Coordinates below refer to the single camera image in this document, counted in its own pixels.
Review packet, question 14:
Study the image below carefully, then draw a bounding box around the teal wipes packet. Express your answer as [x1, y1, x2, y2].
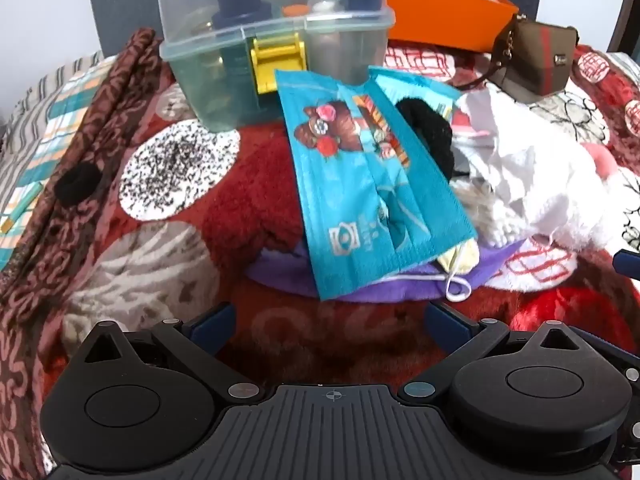
[274, 67, 478, 302]

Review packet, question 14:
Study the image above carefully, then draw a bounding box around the clear plastic box yellow latch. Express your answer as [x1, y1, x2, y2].
[157, 0, 396, 128]

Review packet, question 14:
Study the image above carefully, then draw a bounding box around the brown patterned cloth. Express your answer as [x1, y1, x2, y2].
[0, 27, 176, 311]

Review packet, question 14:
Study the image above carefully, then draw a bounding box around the large black fuzzy scrunchie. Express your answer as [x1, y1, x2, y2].
[395, 99, 456, 181]

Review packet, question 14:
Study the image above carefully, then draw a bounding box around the dark grey headboard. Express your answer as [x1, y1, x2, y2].
[85, 0, 546, 58]

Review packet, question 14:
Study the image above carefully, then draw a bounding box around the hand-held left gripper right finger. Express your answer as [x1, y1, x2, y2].
[400, 301, 606, 403]

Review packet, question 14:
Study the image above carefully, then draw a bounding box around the small black scrunchie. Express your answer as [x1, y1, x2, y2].
[54, 164, 103, 206]

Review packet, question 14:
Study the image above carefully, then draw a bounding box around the red floral blanket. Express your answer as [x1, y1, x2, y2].
[0, 40, 640, 480]

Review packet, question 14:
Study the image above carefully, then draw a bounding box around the white cloth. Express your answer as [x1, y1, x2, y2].
[452, 82, 551, 211]

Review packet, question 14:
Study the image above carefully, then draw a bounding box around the dark wooden bedpost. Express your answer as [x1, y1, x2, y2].
[607, 0, 640, 53]

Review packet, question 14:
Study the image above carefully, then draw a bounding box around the orange cardboard box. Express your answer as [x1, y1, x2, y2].
[382, 0, 521, 53]

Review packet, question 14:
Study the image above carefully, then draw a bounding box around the white plush toy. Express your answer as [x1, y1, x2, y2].
[452, 142, 631, 261]

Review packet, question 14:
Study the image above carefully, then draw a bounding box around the purple fleece cloth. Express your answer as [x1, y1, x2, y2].
[245, 240, 526, 303]

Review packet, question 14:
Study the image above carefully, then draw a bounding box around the brown pouch with red stripe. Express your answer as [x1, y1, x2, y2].
[452, 12, 581, 98]

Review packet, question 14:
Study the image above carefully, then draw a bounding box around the pale yellow face mask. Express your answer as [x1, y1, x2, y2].
[437, 237, 481, 303]

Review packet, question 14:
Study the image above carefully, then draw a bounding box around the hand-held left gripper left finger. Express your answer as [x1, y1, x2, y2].
[82, 302, 266, 403]

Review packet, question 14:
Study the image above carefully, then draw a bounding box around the striped bedsheet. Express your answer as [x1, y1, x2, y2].
[0, 52, 106, 271]

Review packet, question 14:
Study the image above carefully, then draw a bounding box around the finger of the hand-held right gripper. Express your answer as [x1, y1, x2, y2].
[569, 329, 640, 466]
[613, 249, 640, 277]

